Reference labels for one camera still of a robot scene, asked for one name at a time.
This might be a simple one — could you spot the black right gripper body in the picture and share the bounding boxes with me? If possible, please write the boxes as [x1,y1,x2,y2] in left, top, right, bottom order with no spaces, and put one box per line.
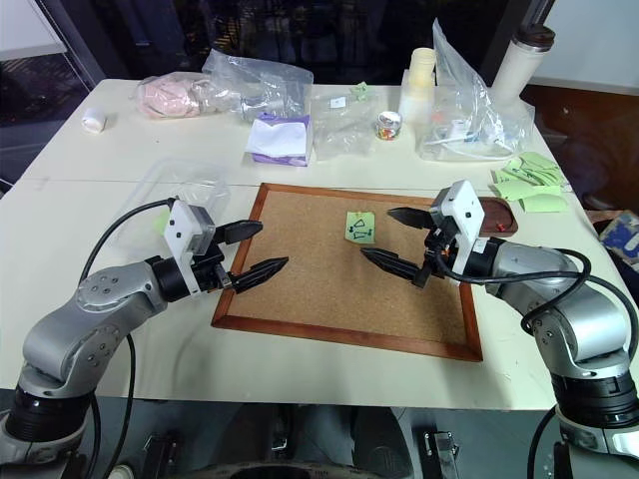
[422,227,463,280]

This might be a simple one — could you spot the wood framed cork board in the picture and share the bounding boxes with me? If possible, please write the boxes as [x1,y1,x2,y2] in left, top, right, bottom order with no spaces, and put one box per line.
[211,182,485,363]

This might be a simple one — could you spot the brown wooden tray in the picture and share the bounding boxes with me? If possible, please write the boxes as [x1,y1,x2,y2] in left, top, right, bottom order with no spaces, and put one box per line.
[475,196,521,237]

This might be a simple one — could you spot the tall clear plastic bag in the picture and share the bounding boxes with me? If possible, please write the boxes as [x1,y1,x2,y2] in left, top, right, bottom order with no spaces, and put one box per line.
[417,18,537,164]

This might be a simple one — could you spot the white thermos with brown lid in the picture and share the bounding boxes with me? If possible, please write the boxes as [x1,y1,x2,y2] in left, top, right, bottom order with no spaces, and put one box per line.
[490,26,557,105]

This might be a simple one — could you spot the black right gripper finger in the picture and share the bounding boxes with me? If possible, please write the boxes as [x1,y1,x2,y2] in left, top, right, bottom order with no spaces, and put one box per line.
[359,246,432,289]
[386,206,434,231]

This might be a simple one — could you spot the green note with drawing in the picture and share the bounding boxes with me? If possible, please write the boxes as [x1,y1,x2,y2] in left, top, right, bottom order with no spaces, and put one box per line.
[344,210,377,246]

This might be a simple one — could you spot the pile of green sticky notes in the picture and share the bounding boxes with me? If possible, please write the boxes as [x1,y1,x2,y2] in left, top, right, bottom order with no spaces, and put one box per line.
[521,169,568,196]

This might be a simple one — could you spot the white tape roll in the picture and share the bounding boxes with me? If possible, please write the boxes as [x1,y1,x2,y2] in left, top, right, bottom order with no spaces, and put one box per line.
[81,106,108,136]

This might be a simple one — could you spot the clear plastic box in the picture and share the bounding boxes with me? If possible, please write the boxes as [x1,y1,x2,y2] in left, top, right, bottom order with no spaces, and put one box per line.
[111,158,233,256]

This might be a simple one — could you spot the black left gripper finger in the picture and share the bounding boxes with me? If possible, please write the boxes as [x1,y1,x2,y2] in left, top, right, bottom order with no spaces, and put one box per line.
[227,256,292,294]
[214,220,265,247]

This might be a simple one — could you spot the crumpled clear plastic bag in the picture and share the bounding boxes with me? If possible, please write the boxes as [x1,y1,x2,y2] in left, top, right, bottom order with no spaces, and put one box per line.
[201,48,316,125]

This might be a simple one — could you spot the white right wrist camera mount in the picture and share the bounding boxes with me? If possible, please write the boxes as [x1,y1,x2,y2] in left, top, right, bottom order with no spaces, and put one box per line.
[429,180,485,273]

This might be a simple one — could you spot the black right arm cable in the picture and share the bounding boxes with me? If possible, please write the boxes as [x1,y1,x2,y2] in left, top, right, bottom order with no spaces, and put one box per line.
[441,247,594,473]

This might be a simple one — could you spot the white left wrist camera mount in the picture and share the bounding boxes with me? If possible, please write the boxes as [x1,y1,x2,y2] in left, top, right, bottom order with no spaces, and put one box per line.
[163,200,217,295]

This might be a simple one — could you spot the purple tissue pack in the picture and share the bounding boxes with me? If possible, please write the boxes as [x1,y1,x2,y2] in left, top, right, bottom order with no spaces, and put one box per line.
[245,113,316,169]

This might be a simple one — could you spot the black metal bracket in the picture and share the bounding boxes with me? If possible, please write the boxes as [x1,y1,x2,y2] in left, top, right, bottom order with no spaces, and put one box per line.
[420,429,461,473]
[143,432,183,473]

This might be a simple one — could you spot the flat clear plastic bag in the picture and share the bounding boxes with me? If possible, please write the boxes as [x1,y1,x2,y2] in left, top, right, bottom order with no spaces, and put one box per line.
[310,94,381,163]

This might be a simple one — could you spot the bag with pink contents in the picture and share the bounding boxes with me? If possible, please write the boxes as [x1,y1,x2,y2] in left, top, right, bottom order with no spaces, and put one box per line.
[130,71,214,121]

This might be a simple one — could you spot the green paper note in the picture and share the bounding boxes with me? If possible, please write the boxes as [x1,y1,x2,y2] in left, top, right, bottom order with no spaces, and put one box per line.
[515,153,561,175]
[517,193,569,215]
[490,178,526,202]

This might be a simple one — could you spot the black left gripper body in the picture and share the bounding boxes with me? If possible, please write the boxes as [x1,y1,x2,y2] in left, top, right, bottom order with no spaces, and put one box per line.
[192,242,235,296]

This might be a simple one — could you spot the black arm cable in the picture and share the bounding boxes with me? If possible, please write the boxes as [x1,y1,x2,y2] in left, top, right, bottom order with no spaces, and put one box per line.
[441,247,594,473]
[79,198,179,473]

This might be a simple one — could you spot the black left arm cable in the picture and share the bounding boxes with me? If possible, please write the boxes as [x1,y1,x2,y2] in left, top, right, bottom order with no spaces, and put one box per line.
[79,198,179,473]

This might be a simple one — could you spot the blue and white box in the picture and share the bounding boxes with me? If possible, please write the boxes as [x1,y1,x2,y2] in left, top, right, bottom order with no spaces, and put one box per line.
[598,209,639,273]

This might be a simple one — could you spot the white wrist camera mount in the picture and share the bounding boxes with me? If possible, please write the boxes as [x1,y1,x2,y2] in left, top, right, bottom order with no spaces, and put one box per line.
[163,200,217,295]
[429,180,485,273]

